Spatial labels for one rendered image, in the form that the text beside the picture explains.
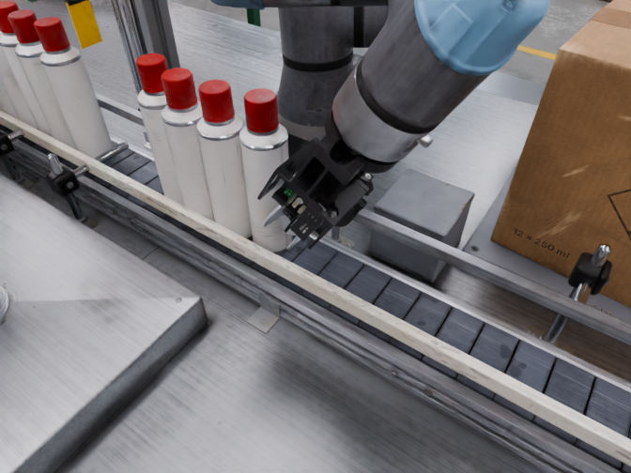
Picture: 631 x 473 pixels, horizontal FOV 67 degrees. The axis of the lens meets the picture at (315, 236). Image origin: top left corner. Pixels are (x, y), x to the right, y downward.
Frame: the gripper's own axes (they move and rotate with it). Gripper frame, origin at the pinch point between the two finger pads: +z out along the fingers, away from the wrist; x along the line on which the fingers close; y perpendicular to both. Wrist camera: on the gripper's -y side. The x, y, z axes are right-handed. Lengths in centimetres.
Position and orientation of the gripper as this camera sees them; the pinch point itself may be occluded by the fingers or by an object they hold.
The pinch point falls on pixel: (294, 221)
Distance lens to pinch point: 56.7
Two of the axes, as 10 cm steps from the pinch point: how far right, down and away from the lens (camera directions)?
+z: -4.1, 4.2, 8.1
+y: -5.7, 5.8, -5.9
